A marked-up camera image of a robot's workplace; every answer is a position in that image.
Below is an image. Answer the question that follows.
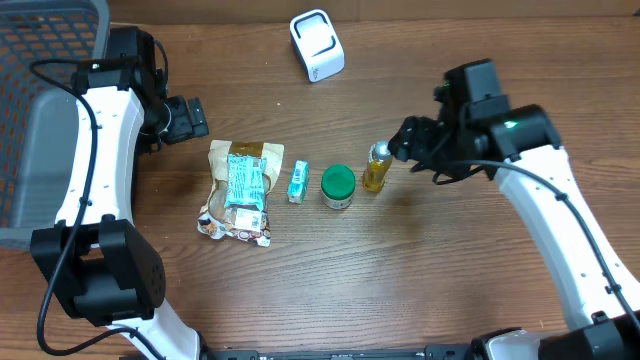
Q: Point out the yellow oil bottle silver cap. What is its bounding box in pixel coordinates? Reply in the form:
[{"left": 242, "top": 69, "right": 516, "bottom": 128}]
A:
[{"left": 362, "top": 140, "right": 393, "bottom": 193}]

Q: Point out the brown snack packet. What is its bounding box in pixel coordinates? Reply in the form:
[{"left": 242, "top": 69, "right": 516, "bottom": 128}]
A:
[{"left": 199, "top": 140, "right": 284, "bottom": 219}]

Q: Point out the teal snack packet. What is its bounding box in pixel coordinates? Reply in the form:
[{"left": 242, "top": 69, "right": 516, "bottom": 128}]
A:
[{"left": 224, "top": 154, "right": 266, "bottom": 211}]

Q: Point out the green lid white jar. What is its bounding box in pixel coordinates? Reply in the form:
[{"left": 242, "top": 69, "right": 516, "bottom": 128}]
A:
[{"left": 321, "top": 164, "right": 356, "bottom": 210}]

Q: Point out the white labelled snack packet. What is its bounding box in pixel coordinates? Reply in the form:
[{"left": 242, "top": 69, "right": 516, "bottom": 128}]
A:
[{"left": 197, "top": 207, "right": 271, "bottom": 247}]

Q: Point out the green white Kleenex tissue pack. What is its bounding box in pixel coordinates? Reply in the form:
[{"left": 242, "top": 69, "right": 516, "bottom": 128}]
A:
[{"left": 287, "top": 160, "right": 309, "bottom": 204}]

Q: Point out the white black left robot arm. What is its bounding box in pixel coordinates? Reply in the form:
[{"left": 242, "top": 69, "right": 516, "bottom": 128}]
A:
[{"left": 30, "top": 27, "right": 209, "bottom": 359}]

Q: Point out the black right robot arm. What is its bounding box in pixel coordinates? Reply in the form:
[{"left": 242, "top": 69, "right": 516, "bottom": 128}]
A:
[{"left": 389, "top": 59, "right": 639, "bottom": 359}]

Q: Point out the white barcode scanner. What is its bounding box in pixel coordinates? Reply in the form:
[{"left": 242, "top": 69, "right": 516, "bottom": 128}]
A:
[{"left": 289, "top": 9, "right": 345, "bottom": 83}]

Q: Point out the brown cardboard back panel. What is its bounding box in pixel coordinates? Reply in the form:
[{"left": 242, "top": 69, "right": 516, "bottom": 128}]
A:
[{"left": 107, "top": 0, "right": 639, "bottom": 25}]

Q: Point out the grey plastic mesh basket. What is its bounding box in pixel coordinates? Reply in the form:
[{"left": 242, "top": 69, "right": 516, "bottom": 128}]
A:
[{"left": 1, "top": 0, "right": 110, "bottom": 250}]

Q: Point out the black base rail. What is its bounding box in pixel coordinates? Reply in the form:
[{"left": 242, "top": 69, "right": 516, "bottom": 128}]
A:
[{"left": 200, "top": 344, "right": 484, "bottom": 360}]

